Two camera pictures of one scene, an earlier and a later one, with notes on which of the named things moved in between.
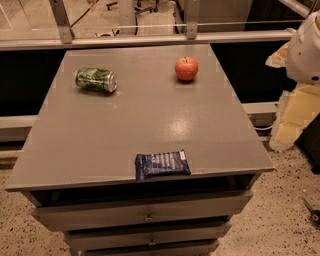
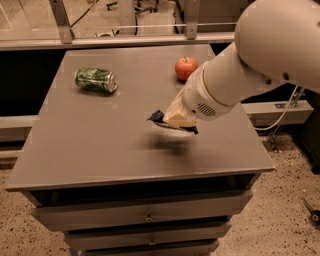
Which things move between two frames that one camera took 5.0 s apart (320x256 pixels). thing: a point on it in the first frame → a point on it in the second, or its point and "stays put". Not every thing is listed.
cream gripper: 306,56 → 199,95
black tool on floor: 314,214 stays put
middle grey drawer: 83,241 stays put
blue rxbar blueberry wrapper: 169,163 → 158,118
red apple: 186,68 stays put
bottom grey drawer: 197,251 stays put
